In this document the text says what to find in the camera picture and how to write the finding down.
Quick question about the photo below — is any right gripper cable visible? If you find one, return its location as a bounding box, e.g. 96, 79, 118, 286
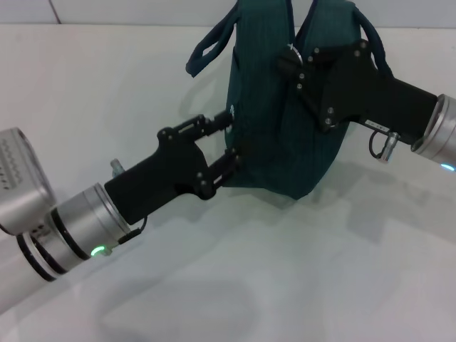
368, 129, 384, 160

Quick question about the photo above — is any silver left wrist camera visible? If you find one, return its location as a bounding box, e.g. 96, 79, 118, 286
0, 127, 56, 237

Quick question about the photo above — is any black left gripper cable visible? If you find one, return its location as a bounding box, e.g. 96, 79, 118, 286
117, 215, 149, 245

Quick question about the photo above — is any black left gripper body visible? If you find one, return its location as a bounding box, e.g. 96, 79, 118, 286
103, 126, 208, 226

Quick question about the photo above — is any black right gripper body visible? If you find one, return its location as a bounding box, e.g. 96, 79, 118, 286
320, 38, 440, 145

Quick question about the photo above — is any dark teal fabric bag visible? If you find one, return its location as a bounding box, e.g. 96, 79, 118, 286
185, 0, 395, 201

